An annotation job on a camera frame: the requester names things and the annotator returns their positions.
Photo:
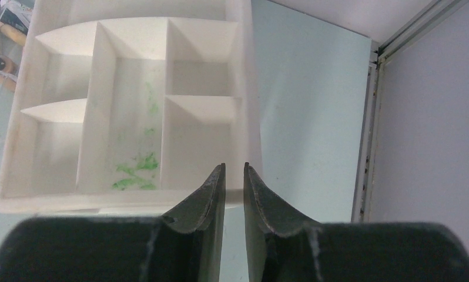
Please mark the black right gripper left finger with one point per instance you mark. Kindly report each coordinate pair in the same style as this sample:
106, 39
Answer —
183, 244

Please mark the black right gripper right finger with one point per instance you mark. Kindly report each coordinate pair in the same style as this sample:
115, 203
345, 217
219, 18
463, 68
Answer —
283, 244

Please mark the white plastic drawer organizer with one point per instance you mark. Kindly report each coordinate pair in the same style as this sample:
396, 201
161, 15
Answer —
127, 106

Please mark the clear acrylic drawer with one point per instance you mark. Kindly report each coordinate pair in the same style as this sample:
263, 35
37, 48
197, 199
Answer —
24, 10

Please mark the black makeup pencil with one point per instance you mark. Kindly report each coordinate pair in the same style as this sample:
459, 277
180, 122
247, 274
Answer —
9, 18

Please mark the beige concealer stick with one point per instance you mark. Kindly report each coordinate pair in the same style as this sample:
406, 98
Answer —
13, 34

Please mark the aluminium frame rail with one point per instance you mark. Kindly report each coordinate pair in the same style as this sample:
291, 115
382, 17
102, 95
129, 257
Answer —
424, 21

